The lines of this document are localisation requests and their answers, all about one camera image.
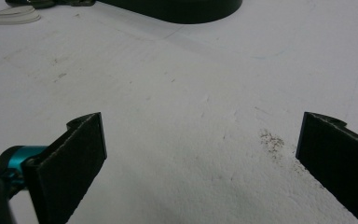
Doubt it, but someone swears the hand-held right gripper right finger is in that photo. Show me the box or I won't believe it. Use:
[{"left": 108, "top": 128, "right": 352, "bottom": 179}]
[{"left": 295, "top": 111, "right": 358, "bottom": 224}]

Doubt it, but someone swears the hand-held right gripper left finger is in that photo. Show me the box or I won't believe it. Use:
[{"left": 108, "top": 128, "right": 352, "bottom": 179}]
[{"left": 22, "top": 112, "right": 108, "bottom": 224}]

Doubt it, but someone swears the dark round container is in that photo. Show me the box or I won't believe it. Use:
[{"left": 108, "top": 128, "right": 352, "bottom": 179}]
[{"left": 95, "top": 0, "right": 243, "bottom": 25}]

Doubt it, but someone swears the white folded strap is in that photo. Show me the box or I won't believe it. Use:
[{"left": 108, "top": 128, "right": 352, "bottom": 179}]
[{"left": 0, "top": 5, "right": 42, "bottom": 27}]

